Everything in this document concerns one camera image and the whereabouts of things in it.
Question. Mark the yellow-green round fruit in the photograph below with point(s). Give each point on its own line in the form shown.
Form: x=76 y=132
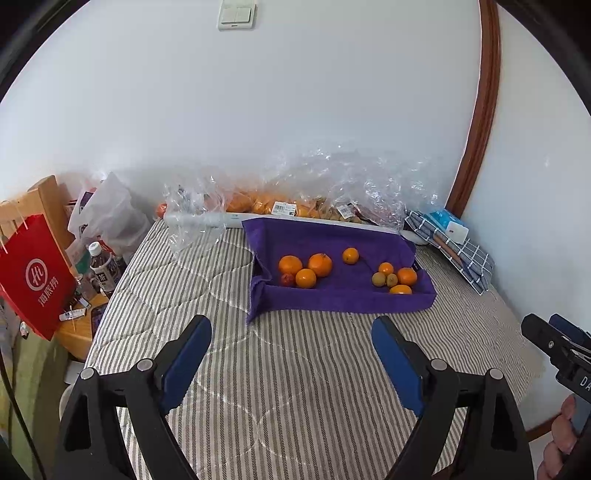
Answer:
x=379 y=278
x=391 y=279

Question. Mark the clear plastic bag of oranges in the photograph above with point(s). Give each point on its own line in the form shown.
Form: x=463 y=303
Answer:
x=263 y=203

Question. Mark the plastic water bottle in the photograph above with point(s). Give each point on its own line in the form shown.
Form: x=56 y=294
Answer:
x=104 y=272

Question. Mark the white light switch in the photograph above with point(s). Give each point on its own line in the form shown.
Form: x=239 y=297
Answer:
x=237 y=14

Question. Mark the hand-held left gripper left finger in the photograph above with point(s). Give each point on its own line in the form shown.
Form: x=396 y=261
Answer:
x=184 y=364

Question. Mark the wooden door frame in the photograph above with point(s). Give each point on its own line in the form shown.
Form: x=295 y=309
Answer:
x=485 y=92

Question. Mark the oval orange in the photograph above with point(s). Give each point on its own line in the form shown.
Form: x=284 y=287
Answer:
x=400 y=290

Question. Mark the wooden nightstand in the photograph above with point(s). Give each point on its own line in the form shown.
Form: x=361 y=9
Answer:
x=81 y=334

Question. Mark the small orange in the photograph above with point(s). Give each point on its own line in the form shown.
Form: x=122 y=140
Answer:
x=386 y=268

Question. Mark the red paper bag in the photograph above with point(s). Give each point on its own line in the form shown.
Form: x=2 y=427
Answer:
x=37 y=277

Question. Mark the empty clear plastic bag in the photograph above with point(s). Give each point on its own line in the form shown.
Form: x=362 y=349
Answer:
x=194 y=207

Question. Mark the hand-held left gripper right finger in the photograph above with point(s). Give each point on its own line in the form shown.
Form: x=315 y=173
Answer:
x=397 y=369

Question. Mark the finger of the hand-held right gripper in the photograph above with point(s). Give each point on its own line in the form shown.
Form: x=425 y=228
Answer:
x=540 y=332
x=572 y=330

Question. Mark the purple towel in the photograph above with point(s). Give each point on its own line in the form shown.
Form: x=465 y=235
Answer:
x=341 y=300

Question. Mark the dark smartphone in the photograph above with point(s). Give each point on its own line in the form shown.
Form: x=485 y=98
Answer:
x=98 y=318

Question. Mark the person's right hand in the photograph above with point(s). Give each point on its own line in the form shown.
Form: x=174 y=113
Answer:
x=556 y=447

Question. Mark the small red fruit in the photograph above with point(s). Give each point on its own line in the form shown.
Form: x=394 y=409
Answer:
x=287 y=279

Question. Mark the folded checked grey cloth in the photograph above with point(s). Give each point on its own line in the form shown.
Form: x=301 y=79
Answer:
x=475 y=265

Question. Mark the large crumpled clear plastic bag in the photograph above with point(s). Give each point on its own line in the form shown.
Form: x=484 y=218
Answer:
x=369 y=184

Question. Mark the large orange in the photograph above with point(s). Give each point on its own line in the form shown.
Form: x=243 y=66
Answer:
x=320 y=264

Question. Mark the blue tissue pack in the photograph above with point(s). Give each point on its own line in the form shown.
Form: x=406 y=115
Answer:
x=438 y=218

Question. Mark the striped mattress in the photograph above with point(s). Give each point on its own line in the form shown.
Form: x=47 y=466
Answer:
x=300 y=369

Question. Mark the white plastic bag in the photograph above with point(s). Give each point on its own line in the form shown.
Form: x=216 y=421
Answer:
x=111 y=207

